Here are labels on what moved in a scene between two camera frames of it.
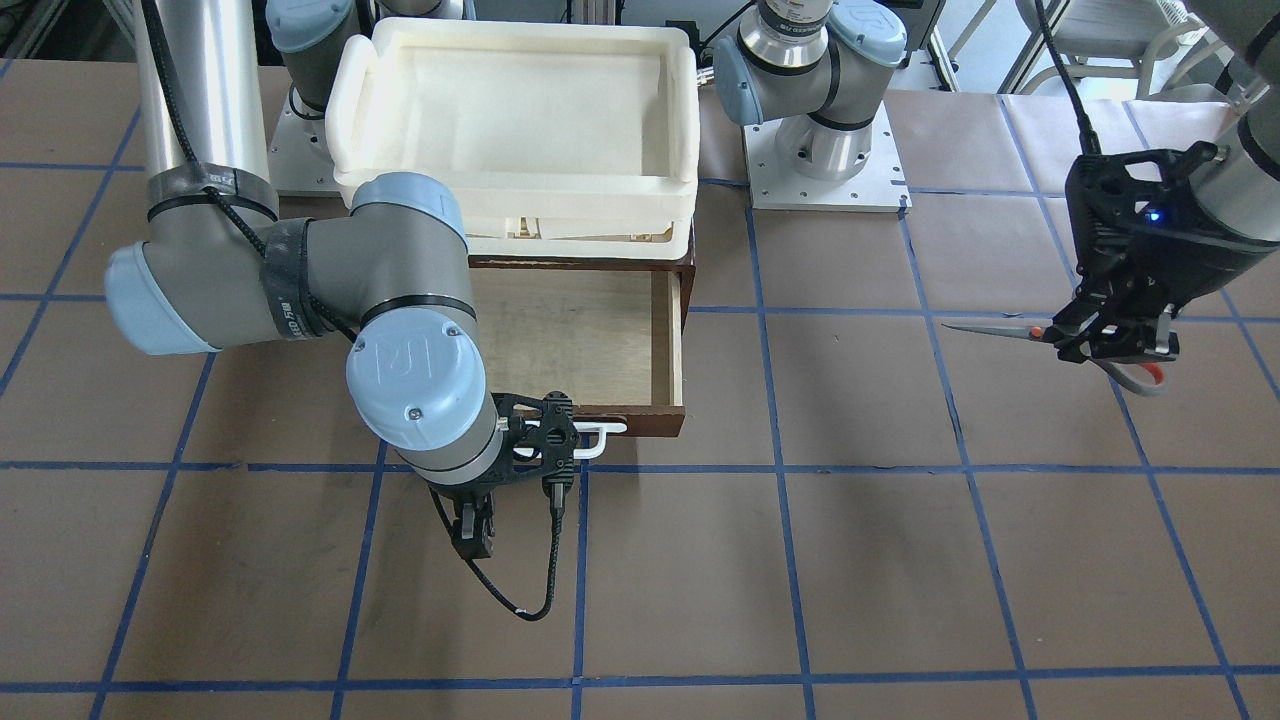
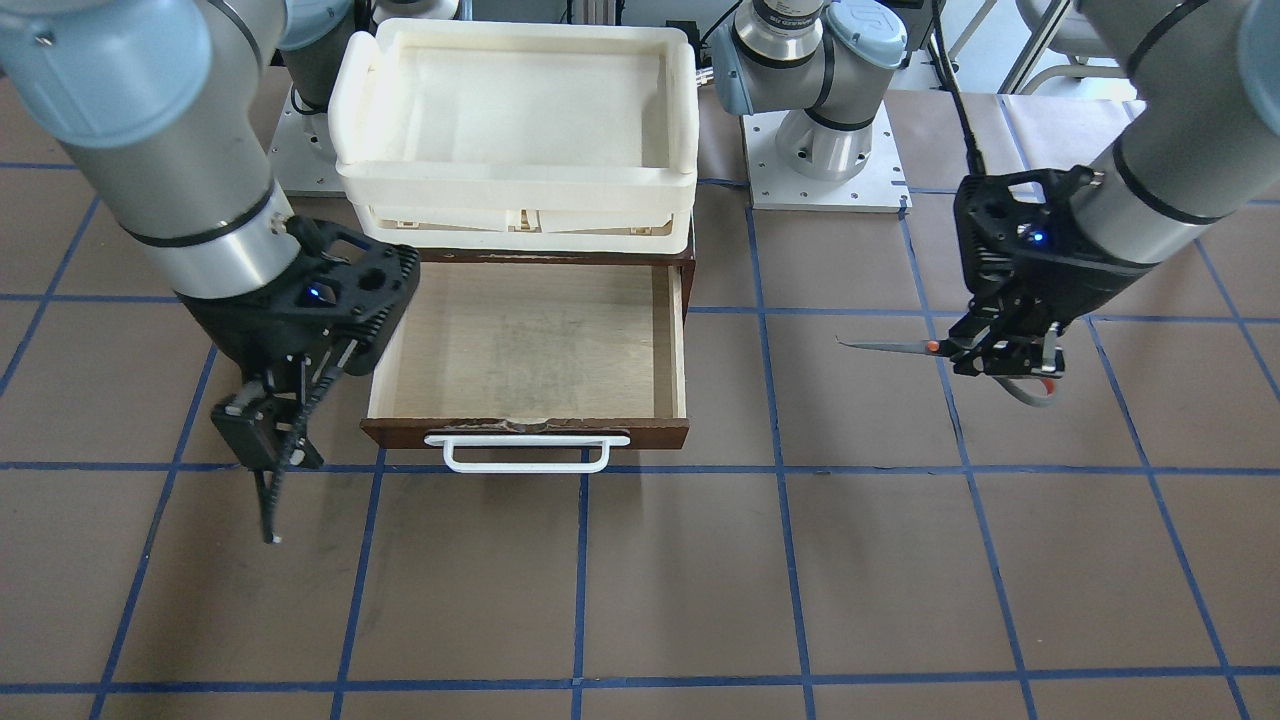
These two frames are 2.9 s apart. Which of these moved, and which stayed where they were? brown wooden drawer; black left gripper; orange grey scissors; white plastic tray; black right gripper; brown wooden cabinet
Moved: black left gripper; black right gripper; orange grey scissors
Stayed: brown wooden drawer; brown wooden cabinet; white plastic tray
